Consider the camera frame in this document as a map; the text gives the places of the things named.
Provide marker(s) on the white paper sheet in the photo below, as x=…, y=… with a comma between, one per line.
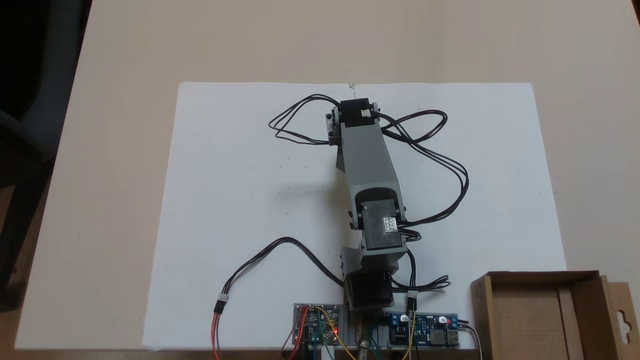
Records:
x=240, y=190

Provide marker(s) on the grey motor controller board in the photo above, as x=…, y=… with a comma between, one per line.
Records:
x=315, y=325

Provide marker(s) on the blue power circuit board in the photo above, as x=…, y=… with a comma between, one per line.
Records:
x=430, y=330

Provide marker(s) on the cardboard box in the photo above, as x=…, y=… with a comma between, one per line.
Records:
x=525, y=320

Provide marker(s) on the dark chair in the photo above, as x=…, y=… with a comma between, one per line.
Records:
x=30, y=100

